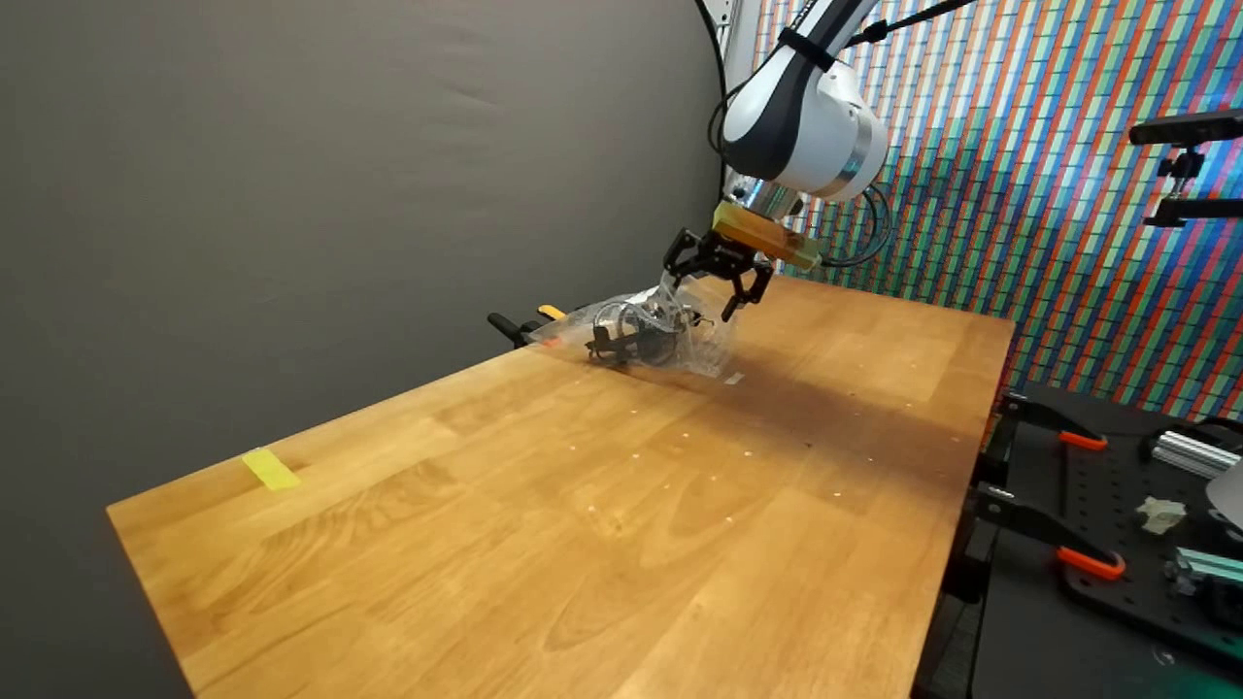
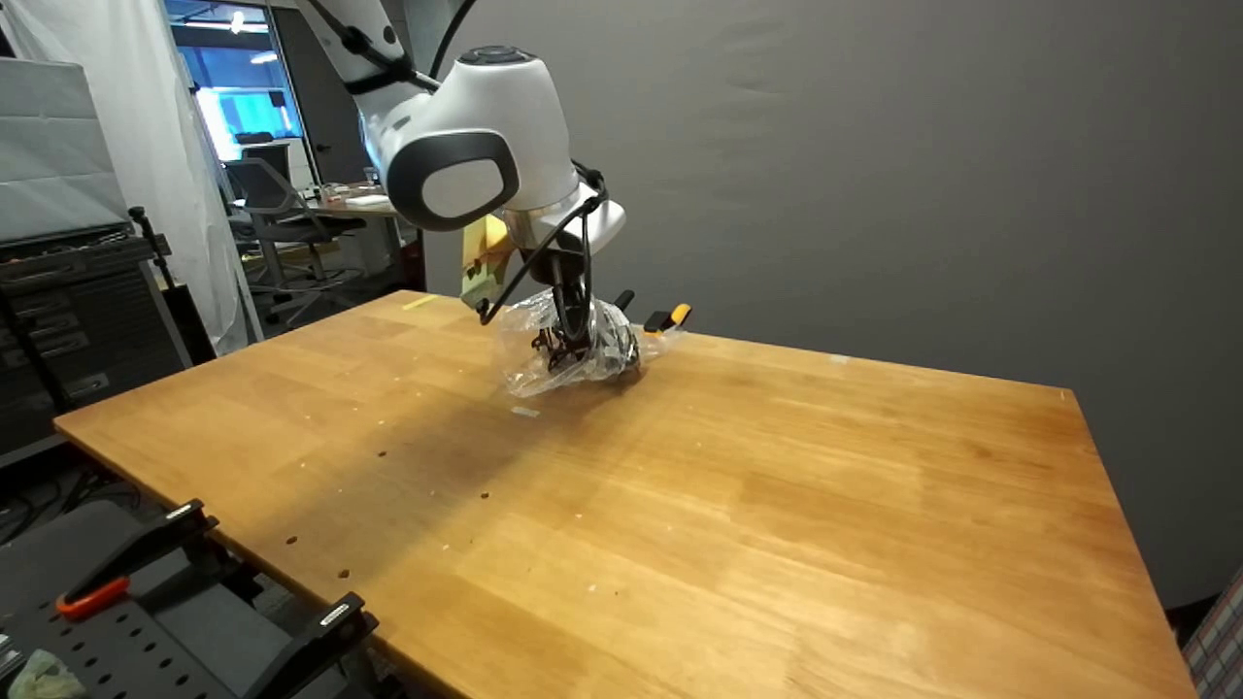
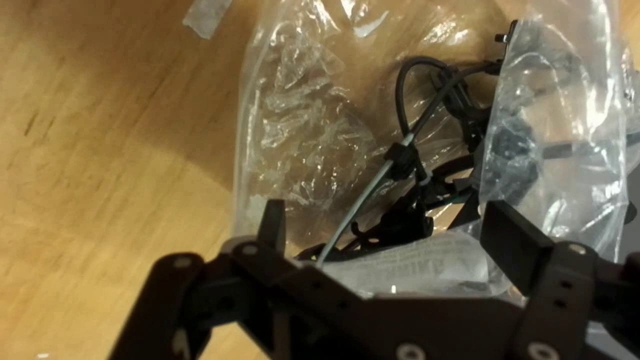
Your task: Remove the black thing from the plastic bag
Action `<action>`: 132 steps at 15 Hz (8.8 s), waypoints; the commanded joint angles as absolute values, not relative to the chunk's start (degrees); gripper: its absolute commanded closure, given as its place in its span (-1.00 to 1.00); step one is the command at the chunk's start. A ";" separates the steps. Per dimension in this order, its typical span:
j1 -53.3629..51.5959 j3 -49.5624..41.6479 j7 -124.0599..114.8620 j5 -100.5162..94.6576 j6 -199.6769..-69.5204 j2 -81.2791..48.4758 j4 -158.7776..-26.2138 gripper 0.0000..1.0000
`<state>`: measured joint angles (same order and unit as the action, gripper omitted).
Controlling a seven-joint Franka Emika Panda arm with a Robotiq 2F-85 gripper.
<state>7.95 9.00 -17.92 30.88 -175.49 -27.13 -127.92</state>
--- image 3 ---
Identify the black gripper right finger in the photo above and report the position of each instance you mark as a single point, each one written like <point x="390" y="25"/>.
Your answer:
<point x="566" y="293"/>

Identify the clear plastic bag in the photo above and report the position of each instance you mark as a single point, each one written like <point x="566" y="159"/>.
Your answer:
<point x="301" y="132"/>

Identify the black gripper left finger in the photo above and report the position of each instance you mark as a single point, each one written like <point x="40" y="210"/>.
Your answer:
<point x="201" y="301"/>

